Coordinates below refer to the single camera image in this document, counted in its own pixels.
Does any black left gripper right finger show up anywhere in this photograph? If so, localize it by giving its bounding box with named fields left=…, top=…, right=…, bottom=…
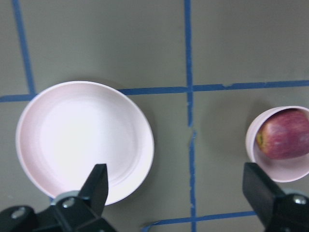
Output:
left=242, top=162, right=309, bottom=232

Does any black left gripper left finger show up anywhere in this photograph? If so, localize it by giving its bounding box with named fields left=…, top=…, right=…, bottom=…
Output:
left=0, top=164, right=115, bottom=232

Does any pink bowl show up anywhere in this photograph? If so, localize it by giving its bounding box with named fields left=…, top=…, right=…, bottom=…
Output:
left=245, top=106, right=309, bottom=183

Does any red apple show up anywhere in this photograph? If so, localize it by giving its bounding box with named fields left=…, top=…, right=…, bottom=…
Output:
left=255, top=109, right=309, bottom=160

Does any pink plate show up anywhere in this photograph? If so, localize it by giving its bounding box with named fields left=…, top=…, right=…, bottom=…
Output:
left=15, top=81, right=155, bottom=205

